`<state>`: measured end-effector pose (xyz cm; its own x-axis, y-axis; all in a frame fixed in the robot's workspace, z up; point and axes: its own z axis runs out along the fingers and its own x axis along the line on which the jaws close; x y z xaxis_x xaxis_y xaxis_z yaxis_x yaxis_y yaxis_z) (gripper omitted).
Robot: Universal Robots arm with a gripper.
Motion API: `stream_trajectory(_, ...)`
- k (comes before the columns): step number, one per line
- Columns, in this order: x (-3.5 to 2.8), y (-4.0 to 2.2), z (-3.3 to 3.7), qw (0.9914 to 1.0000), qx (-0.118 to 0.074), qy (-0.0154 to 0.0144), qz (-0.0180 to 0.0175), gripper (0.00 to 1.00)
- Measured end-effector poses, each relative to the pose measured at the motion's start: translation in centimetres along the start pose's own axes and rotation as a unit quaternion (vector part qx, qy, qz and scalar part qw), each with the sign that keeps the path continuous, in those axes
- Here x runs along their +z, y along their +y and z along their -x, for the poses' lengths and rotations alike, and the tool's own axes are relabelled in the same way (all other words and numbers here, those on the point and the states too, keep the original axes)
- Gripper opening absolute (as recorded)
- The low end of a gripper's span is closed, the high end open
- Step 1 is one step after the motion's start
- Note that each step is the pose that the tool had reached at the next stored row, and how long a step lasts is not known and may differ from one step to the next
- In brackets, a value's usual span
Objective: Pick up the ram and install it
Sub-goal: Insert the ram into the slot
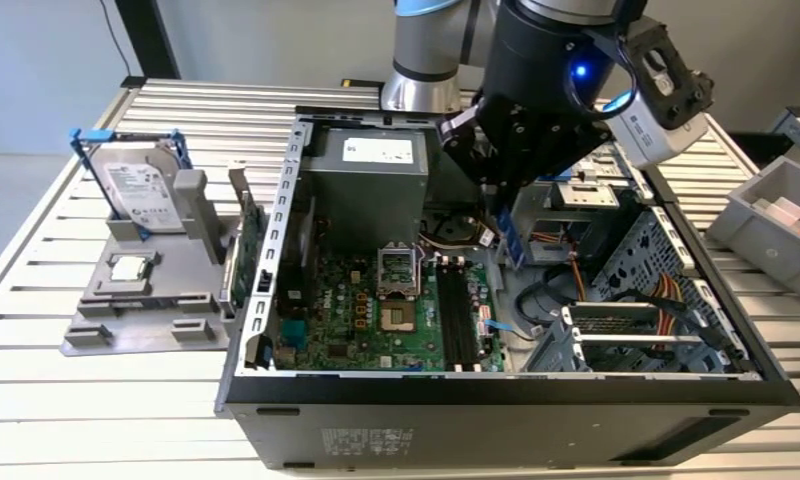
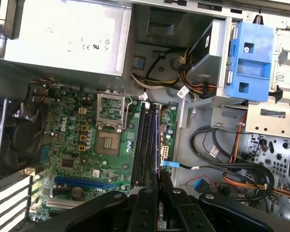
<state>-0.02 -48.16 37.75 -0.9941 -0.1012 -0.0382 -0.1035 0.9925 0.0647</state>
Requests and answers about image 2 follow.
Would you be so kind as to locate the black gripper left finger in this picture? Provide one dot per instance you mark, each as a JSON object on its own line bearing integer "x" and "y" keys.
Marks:
{"x": 142, "y": 212}

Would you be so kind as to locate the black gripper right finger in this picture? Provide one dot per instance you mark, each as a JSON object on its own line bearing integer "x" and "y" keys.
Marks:
{"x": 193, "y": 217}

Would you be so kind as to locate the blue expansion slot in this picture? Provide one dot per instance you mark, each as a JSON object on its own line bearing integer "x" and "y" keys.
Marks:
{"x": 82, "y": 182}

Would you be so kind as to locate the black PC case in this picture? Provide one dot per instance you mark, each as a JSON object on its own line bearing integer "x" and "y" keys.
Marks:
{"x": 181, "y": 149}

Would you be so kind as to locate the CPU socket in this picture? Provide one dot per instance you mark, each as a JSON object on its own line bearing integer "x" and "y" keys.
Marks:
{"x": 108, "y": 142}

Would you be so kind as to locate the white expansion slot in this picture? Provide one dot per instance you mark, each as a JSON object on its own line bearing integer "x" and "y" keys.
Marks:
{"x": 62, "y": 203}

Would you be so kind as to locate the green motherboard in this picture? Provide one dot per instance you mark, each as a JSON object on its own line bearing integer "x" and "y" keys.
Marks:
{"x": 70, "y": 145}

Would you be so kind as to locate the metal socket cover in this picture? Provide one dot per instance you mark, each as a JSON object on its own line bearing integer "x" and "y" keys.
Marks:
{"x": 99, "y": 108}

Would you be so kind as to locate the silver drive cage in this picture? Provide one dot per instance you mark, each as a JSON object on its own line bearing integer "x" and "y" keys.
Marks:
{"x": 268, "y": 123}

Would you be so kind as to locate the black case fan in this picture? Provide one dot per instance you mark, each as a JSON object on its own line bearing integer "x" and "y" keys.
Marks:
{"x": 21, "y": 137}

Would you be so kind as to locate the blue plastic drive latch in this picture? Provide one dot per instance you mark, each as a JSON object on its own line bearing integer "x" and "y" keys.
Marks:
{"x": 251, "y": 72}

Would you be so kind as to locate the black optical drive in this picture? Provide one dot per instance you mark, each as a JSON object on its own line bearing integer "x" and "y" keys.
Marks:
{"x": 200, "y": 43}

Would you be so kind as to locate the grey power supply unit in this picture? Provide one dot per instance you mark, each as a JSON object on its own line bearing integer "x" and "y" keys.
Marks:
{"x": 62, "y": 36}

